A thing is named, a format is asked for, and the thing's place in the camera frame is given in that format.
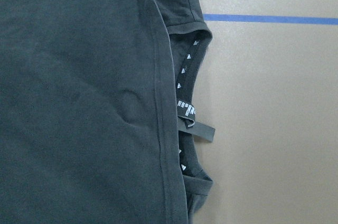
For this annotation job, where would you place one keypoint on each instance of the black graphic t-shirt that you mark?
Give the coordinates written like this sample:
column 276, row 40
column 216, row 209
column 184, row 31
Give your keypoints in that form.
column 97, row 120

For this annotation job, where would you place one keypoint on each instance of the brown paper table cover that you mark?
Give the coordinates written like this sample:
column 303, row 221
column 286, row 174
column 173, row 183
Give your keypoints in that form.
column 270, row 91

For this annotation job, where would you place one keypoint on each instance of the blue tape grid lines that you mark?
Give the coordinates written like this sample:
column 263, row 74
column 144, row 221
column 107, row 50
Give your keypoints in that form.
column 270, row 19

